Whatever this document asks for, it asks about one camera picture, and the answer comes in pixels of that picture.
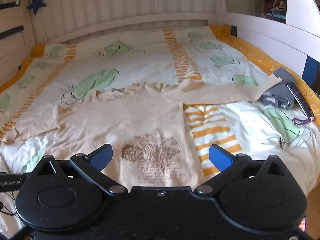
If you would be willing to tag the white wooden bed frame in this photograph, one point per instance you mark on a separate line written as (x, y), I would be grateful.
(125, 21)

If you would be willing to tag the yellow bed sheet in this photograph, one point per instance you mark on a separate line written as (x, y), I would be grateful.
(260, 52)

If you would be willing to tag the grey folded cloth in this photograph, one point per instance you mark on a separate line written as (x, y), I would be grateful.
(280, 95)

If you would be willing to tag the beige printed shirt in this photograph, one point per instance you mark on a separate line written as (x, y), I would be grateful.
(140, 115)

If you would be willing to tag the blue star decoration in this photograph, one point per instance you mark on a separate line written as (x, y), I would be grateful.
(37, 3)

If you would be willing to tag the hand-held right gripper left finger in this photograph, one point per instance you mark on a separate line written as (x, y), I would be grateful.
(100, 156)

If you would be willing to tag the white leaf printed blanket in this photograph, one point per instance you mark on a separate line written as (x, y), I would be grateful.
(150, 62)

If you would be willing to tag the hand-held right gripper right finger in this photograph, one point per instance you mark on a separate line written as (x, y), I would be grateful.
(220, 156)

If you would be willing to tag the black phone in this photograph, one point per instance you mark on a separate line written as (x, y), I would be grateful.
(298, 98)

